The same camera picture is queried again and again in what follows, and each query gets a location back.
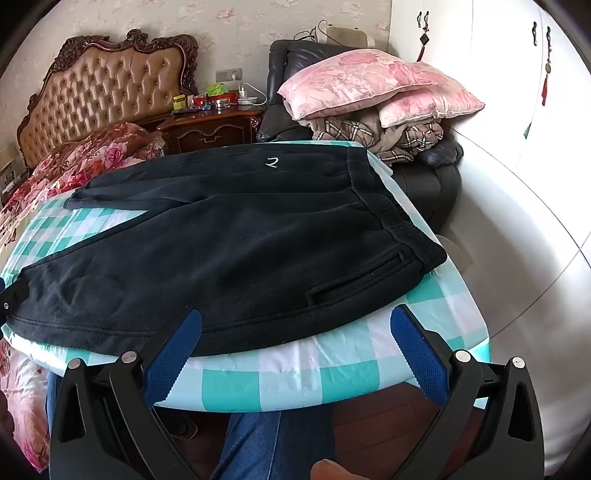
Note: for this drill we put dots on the red tassel ornament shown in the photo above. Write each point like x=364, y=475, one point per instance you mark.
x=546, y=81

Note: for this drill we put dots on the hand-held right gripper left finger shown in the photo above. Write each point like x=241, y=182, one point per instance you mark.
x=173, y=355

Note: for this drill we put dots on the black pants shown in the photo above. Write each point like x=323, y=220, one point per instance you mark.
x=231, y=240

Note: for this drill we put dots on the black leather armchair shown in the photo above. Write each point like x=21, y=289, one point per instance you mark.
x=425, y=184

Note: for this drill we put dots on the white wardrobe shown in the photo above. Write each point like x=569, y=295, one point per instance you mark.
x=489, y=55

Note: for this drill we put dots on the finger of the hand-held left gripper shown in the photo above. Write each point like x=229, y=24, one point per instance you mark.
x=11, y=297

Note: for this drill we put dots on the yellow box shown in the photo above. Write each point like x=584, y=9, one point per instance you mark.
x=180, y=102

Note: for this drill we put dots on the person's right hand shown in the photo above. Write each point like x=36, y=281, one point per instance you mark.
x=334, y=470

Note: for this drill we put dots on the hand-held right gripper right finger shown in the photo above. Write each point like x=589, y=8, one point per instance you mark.
x=418, y=355

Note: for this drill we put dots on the grey wall socket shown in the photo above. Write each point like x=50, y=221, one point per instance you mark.
x=228, y=74

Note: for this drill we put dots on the pink floral pillow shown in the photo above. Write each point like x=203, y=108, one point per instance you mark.
x=351, y=83
x=429, y=108

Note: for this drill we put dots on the teal checkered tablecloth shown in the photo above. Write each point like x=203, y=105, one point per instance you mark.
x=286, y=374

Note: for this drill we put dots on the tufted leather carved headboard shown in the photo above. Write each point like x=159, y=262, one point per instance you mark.
x=106, y=87

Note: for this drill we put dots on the green plastic bag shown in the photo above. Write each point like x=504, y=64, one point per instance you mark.
x=217, y=88

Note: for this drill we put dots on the red hanging knot ornament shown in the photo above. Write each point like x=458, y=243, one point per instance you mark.
x=424, y=46

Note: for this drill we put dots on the dark wooden nightstand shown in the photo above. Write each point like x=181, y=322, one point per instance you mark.
x=207, y=131

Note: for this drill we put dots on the beige cushion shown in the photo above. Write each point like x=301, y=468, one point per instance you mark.
x=346, y=36

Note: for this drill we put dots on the red floral bed blanket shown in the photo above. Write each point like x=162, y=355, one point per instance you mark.
x=106, y=147

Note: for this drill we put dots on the person's leg in jeans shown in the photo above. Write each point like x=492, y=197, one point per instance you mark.
x=258, y=443

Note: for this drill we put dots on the brown plaid blanket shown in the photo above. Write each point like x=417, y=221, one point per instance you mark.
x=351, y=131

